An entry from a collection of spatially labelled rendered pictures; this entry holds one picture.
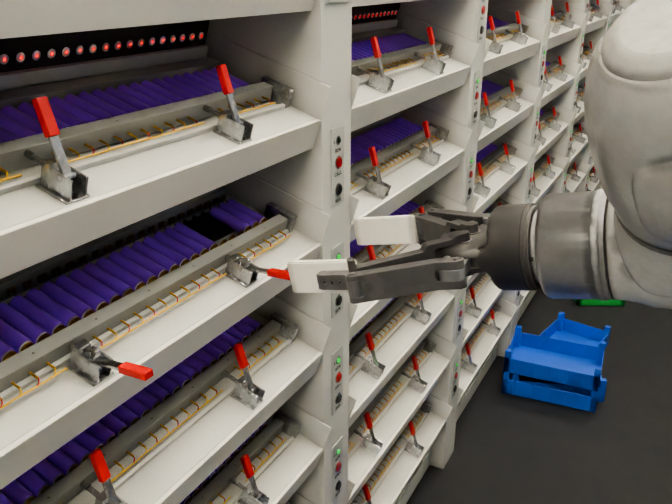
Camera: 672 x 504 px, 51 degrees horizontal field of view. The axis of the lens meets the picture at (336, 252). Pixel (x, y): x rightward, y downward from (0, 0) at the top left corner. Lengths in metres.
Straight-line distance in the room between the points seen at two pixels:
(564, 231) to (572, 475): 1.64
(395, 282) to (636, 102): 0.26
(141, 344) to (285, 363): 0.36
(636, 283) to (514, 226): 0.10
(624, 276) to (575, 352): 2.01
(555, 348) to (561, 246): 2.01
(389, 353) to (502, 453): 0.77
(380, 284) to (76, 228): 0.29
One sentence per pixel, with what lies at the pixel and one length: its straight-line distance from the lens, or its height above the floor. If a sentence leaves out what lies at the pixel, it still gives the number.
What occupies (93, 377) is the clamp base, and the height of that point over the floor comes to 0.94.
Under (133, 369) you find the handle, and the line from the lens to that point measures 0.71.
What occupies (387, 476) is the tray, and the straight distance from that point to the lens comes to 1.78.
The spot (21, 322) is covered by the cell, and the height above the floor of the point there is 0.98.
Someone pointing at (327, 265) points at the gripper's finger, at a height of 1.08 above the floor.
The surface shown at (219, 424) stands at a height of 0.75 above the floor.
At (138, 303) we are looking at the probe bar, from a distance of 0.83.
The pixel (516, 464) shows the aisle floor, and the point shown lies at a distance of 2.17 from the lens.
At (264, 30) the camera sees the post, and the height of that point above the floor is 1.24.
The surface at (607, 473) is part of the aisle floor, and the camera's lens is 2.21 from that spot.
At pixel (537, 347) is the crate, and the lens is 2.59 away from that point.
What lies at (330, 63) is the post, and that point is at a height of 1.20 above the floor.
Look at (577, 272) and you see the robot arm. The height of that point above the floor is 1.10.
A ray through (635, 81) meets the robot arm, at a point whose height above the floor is 1.27.
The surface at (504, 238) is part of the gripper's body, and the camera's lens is 0.59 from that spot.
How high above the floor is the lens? 1.32
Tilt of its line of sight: 22 degrees down
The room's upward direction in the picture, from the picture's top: straight up
